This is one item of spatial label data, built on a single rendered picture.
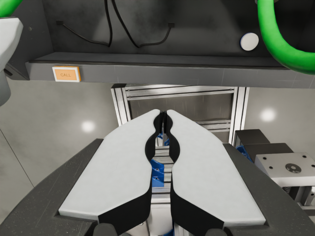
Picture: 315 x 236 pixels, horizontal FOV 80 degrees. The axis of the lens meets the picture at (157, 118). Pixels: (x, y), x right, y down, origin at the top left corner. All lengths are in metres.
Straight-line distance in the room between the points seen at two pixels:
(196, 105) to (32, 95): 1.26
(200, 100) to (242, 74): 0.84
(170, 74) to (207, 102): 0.88
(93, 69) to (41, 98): 1.34
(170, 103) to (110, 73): 0.86
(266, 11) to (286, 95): 1.48
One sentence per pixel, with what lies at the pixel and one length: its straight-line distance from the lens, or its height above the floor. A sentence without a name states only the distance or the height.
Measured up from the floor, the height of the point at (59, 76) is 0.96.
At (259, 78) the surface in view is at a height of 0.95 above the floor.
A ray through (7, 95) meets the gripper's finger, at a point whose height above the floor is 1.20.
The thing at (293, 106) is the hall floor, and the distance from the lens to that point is 1.76.
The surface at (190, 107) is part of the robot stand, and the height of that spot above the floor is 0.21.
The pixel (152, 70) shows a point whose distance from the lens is 0.40.
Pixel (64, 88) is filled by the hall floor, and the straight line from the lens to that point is 1.62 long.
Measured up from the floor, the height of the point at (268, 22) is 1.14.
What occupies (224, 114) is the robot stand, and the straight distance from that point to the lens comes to 1.33.
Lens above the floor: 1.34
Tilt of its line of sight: 61 degrees down
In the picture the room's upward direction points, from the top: 175 degrees counter-clockwise
